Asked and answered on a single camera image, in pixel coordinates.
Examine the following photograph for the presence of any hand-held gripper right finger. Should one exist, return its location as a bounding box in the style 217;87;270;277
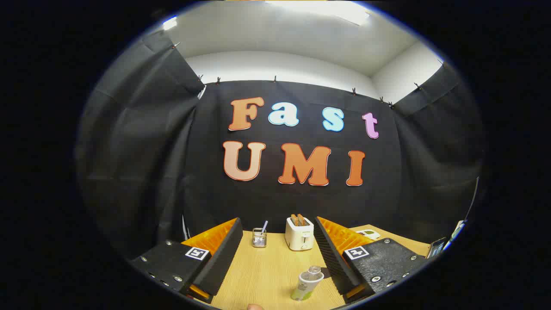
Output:
313;217;431;304

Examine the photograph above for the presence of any white blue device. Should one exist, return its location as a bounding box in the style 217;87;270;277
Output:
450;220;467;244

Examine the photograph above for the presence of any clear juice bottle white label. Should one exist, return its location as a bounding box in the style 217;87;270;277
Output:
291;266;325;301

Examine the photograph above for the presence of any white toaster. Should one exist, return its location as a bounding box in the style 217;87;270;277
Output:
285;217;314;251

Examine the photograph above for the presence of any wooden table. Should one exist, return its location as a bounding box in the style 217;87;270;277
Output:
211;224;431;310

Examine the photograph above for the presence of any dark phone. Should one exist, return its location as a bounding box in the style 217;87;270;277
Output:
426;237;448;259

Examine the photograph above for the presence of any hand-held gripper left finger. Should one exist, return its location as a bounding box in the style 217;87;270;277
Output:
128;217;244;304

